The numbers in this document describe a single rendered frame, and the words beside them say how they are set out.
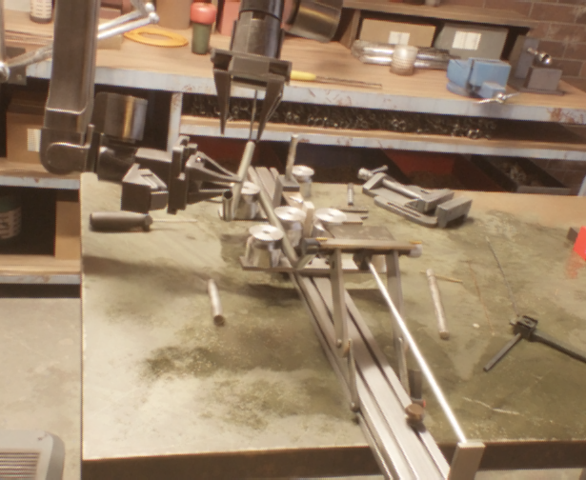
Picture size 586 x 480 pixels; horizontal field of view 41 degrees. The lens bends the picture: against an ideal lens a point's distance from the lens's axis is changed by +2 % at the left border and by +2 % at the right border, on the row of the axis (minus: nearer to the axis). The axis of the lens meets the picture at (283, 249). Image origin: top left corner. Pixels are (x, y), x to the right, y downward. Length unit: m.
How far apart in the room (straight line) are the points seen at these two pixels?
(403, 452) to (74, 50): 0.69
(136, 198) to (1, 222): 1.77
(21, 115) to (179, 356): 1.67
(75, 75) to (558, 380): 0.78
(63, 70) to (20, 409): 1.33
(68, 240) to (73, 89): 1.61
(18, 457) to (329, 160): 1.88
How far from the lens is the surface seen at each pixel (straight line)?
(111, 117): 1.13
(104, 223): 1.26
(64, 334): 2.58
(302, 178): 1.48
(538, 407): 1.06
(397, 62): 2.91
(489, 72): 2.70
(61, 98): 1.14
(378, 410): 0.92
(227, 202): 0.94
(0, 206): 2.76
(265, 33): 1.00
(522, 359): 1.14
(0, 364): 2.47
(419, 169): 3.34
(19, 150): 2.59
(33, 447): 1.79
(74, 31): 1.15
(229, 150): 3.07
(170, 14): 3.03
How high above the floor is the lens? 1.45
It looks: 26 degrees down
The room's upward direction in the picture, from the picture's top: 10 degrees clockwise
